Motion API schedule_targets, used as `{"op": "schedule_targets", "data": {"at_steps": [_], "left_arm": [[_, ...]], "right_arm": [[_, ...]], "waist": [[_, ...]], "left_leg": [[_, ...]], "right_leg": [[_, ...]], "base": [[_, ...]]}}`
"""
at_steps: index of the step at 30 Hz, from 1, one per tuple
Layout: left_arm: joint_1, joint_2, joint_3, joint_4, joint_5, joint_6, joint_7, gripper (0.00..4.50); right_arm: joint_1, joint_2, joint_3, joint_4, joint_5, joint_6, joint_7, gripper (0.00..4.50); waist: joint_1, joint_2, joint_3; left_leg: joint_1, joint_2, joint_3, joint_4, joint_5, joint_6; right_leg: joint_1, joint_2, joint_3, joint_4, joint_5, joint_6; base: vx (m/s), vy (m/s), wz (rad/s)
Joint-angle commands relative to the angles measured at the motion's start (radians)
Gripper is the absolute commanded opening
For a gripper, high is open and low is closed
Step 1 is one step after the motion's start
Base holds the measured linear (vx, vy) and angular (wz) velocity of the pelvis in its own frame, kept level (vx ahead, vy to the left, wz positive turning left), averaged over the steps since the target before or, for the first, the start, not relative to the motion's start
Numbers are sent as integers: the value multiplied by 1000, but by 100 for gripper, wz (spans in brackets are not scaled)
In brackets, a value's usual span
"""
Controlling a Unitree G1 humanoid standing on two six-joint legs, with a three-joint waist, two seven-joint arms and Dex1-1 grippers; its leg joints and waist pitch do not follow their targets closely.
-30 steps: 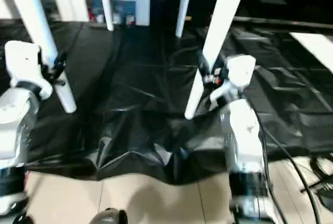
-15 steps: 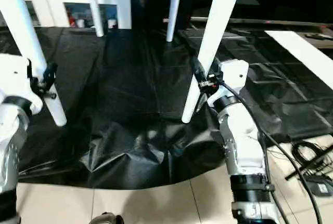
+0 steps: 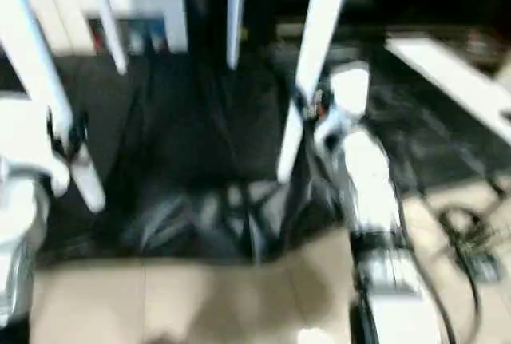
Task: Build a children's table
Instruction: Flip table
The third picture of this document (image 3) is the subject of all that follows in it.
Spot white glass-door cabinet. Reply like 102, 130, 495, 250
18, 0, 189, 57

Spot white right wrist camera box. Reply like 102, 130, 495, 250
326, 61, 373, 123

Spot black floor cables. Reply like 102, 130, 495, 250
434, 202, 502, 283

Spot white flat sheet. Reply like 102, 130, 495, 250
385, 34, 511, 147

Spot black table mat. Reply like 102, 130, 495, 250
0, 37, 511, 271

